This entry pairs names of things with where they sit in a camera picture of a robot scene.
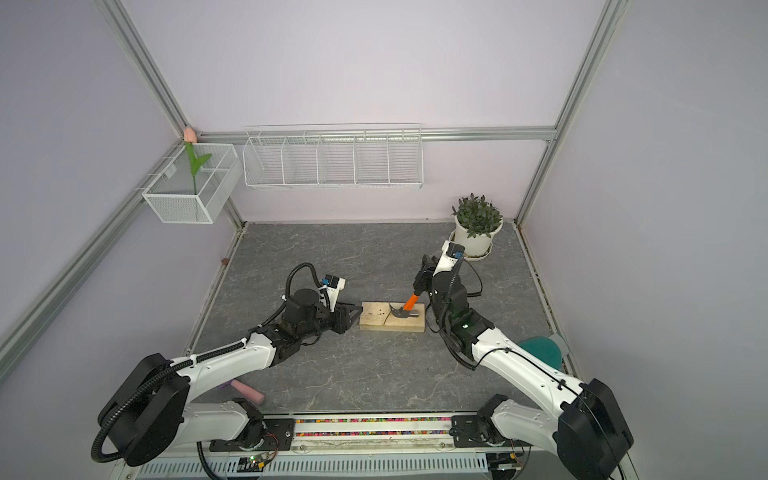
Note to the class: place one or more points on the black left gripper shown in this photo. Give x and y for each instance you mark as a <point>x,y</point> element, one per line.
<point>342,321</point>

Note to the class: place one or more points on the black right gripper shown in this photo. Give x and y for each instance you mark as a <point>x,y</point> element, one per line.
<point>426,275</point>

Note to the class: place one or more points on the white wire wall shelf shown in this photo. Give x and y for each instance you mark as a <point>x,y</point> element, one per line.
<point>343,155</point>

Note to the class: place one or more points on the aluminium frame profiles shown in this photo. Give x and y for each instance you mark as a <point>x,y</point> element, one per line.
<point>80,129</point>

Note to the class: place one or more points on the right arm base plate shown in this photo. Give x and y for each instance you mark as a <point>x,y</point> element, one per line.
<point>473,431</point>

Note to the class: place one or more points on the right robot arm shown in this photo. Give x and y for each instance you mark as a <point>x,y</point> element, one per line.
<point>580,422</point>

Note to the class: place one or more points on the white mesh basket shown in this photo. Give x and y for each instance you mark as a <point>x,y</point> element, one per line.
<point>170,194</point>

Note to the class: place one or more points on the white rail with coloured strip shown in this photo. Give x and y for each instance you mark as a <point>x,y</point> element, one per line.
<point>354,446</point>

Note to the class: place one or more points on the artificial pink tulip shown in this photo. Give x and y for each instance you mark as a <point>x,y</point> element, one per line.
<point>195,161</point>

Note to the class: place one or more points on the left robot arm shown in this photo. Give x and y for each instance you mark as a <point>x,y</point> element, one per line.
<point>154,408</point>

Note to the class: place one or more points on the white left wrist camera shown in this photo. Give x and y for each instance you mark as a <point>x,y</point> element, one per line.
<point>330,288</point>

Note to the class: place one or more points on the green potted plant white pot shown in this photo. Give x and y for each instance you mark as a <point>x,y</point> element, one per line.
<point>477,220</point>

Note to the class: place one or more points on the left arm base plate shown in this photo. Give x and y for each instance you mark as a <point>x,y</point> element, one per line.
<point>269,434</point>

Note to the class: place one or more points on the green work glove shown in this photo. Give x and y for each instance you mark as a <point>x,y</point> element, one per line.
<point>545,349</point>

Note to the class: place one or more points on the orange handled claw hammer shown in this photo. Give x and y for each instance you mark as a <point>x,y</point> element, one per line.
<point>405,310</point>

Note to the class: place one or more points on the white plant saucer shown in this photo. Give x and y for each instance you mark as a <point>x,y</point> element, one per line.
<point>478,255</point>

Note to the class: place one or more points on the purple pink cloth item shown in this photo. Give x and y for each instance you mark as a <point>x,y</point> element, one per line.
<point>251,394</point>

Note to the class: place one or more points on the wooden block with nail holes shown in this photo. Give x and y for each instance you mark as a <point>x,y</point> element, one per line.
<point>377,316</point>

